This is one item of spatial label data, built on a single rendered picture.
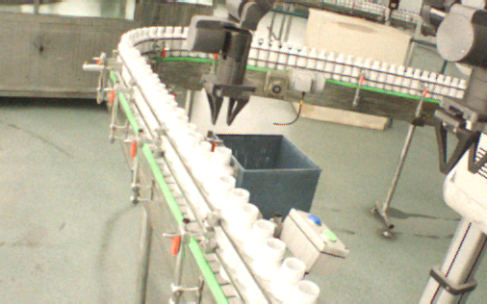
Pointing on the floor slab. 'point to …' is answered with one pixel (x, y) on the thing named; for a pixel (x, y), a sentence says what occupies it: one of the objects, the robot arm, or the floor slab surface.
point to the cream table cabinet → (380, 37)
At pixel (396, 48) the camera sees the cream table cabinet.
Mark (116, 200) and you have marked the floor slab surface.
